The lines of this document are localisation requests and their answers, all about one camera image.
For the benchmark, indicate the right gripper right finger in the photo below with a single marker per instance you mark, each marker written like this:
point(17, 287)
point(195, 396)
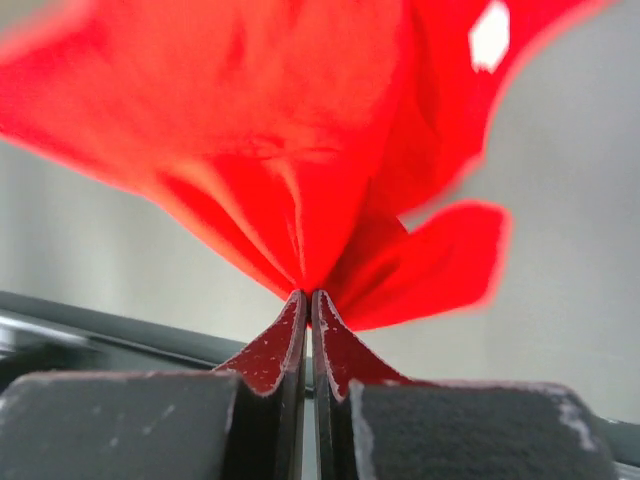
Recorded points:
point(375, 423)

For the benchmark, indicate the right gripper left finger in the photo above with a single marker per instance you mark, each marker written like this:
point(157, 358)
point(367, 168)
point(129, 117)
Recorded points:
point(62, 419)

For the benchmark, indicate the red t-shirt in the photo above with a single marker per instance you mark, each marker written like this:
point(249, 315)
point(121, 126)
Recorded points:
point(291, 136)

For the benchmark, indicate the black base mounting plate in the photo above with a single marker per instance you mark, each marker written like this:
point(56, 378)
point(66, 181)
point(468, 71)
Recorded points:
point(126, 345)

